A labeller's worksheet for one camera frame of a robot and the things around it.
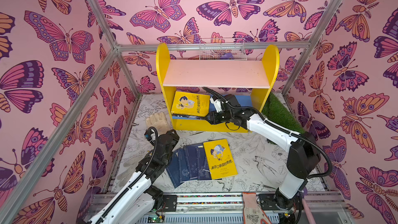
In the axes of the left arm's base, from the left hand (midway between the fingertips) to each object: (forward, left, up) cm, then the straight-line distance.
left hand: (175, 130), depth 78 cm
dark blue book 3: (-15, -14, -17) cm, 26 cm away
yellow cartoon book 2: (-9, -23, -16) cm, 29 cm away
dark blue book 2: (-5, -7, -17) cm, 18 cm away
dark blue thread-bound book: (-14, +2, -17) cm, 22 cm away
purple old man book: (+11, -5, -3) cm, 13 cm away
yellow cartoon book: (+17, -7, +1) cm, 18 cm away
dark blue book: (-16, -4, -17) cm, 23 cm away
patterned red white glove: (-33, -36, -17) cm, 52 cm away
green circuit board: (-36, +8, -20) cm, 42 cm away
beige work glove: (+19, +17, -19) cm, 32 cm away
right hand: (+10, -16, +1) cm, 19 cm away
